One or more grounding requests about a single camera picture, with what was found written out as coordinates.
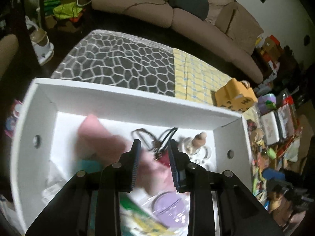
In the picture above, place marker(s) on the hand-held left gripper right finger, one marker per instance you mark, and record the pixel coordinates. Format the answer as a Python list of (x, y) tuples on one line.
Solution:
[(173, 167)]

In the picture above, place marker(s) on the white lidded container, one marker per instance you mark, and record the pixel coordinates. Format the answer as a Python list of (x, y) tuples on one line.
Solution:
[(269, 127)]

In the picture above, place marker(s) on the dark cushion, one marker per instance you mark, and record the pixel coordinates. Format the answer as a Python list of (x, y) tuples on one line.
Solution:
[(188, 2)]

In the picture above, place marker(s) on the green clothes pile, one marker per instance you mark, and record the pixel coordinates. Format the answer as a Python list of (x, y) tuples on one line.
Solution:
[(64, 8)]

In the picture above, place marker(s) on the grey mosaic patterned desktop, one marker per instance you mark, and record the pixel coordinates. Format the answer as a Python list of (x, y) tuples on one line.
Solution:
[(118, 61)]

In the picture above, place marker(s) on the yellow checked cloth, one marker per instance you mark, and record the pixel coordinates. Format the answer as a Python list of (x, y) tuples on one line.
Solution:
[(194, 78)]

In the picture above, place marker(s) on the pink printed bag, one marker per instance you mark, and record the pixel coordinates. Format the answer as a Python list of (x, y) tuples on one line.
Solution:
[(13, 118)]

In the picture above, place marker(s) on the teal tube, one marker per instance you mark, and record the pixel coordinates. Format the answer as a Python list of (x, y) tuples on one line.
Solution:
[(87, 165)]

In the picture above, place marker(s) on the white sandal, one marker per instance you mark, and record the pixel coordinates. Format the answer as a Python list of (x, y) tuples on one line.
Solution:
[(43, 46)]

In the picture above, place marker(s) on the blue pouch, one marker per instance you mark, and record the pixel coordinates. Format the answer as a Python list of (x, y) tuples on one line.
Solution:
[(273, 174)]

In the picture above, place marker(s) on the purple plastic item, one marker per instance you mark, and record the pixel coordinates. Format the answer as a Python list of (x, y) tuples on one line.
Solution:
[(268, 100)]

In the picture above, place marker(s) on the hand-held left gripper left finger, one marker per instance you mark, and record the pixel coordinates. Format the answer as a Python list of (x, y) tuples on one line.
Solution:
[(136, 167)]

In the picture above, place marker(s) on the white cardboard box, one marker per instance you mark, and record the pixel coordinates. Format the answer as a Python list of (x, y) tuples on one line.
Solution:
[(123, 98)]

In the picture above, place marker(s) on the round purple lid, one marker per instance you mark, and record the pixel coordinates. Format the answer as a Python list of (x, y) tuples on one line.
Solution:
[(169, 209)]

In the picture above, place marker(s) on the small wooden doll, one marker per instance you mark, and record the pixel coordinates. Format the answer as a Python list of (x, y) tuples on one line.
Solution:
[(199, 139)]

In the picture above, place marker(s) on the small clear glass cup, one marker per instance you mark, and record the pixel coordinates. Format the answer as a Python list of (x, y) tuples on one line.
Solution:
[(188, 146)]

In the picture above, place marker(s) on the yellow tiger-shaped case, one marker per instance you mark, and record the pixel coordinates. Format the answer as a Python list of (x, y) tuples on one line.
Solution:
[(233, 95)]

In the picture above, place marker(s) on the pink cloth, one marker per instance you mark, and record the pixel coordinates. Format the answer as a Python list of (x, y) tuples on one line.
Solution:
[(105, 145)]

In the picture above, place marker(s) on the beige sofa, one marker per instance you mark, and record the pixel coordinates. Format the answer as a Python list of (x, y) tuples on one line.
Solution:
[(147, 7)]

